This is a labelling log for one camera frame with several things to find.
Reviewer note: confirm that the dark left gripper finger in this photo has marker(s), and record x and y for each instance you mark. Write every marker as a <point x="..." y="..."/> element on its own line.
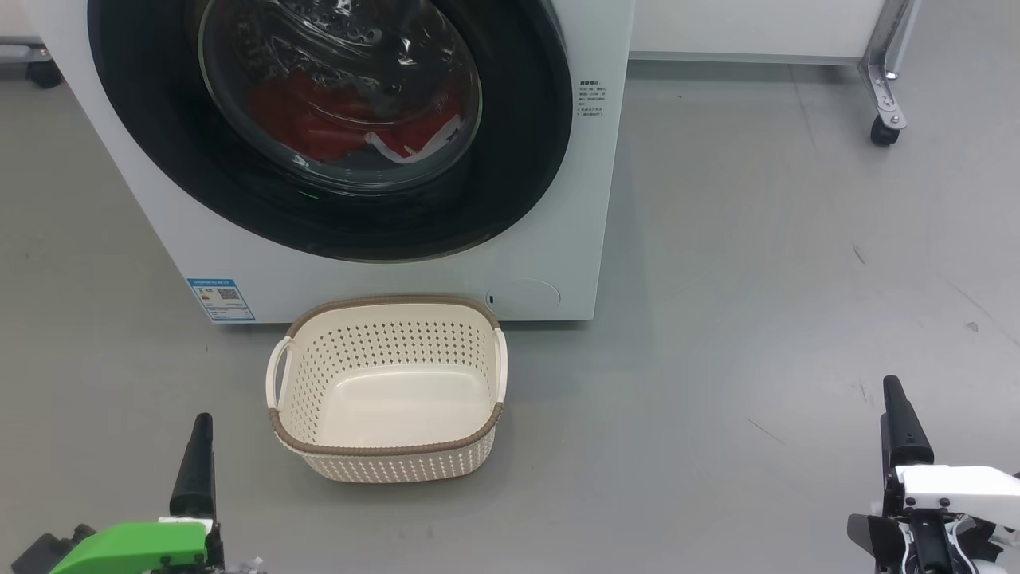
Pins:
<point x="195" y="478"/>

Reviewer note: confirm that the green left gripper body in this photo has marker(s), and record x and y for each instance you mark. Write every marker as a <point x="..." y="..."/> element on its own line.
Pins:
<point x="127" y="546"/>

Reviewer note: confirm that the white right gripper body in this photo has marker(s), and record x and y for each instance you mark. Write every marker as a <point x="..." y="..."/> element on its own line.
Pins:
<point x="956" y="490"/>

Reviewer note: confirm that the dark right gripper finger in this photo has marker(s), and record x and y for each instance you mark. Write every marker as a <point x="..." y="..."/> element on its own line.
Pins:
<point x="904" y="434"/>

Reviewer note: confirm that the dark grey round washer door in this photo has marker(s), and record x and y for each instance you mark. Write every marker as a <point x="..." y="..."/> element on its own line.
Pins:
<point x="159" y="143"/>

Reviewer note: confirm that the red garment with white tag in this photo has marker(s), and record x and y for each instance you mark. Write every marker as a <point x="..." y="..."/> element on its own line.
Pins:
<point x="295" y="119"/>

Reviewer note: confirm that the cream laundry basket brown rim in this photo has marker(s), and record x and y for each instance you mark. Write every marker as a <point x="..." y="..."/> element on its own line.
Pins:
<point x="398" y="406"/>

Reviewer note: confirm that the white front-load washing machine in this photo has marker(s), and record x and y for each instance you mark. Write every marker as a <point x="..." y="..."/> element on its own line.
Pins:
<point x="382" y="279"/>

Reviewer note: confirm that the metal caster foot black wheel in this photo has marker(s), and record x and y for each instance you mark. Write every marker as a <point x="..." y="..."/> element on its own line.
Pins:
<point x="44" y="73"/>
<point x="883" y="96"/>

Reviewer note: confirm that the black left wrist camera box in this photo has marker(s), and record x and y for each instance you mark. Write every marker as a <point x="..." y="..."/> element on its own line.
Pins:
<point x="40" y="554"/>

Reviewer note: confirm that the white partition panel metal frame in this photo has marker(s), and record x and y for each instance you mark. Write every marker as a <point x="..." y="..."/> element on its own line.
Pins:
<point x="12" y="16"/>
<point x="749" y="28"/>

